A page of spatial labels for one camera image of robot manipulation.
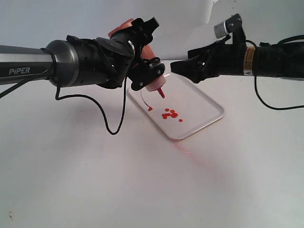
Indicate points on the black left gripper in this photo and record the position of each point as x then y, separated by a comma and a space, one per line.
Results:
130, 56

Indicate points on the white backdrop sheet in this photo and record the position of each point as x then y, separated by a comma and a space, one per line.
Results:
183, 24

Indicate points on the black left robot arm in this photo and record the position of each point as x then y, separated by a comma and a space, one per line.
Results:
104, 62

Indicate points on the red sauce drops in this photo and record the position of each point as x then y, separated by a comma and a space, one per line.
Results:
171, 113

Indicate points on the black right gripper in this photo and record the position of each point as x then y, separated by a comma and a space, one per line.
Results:
212, 60

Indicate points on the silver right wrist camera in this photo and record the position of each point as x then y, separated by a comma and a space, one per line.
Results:
231, 25

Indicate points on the white rectangular plastic tray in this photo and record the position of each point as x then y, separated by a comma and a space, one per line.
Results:
197, 109

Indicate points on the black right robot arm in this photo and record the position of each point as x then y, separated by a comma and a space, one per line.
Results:
284, 59

